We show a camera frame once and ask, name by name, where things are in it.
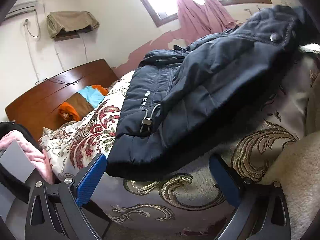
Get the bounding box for dark navy padded jacket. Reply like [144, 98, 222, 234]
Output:
[106, 5, 314, 181]

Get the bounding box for cream fleece blanket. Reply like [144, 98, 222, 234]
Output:
[261, 77, 319, 239]

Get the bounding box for pink fluffy garment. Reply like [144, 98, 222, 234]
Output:
[1, 130, 55, 185]

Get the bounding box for grey box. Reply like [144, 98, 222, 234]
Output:
[0, 140, 35, 183]

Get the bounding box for floral white red bedspread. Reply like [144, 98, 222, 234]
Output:
[40, 44, 319, 235]

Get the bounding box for brown wooden headboard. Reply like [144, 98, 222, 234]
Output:
[5, 59, 118, 140]

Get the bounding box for orange brown blue pillow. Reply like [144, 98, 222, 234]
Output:
[58, 85, 108, 121]

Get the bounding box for pink curtain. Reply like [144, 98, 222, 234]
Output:
[177, 0, 236, 44]

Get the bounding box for olive cloth covered wall unit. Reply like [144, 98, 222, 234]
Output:
[47, 11, 100, 39]

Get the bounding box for black power cable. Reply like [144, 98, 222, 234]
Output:
[24, 10, 89, 86]

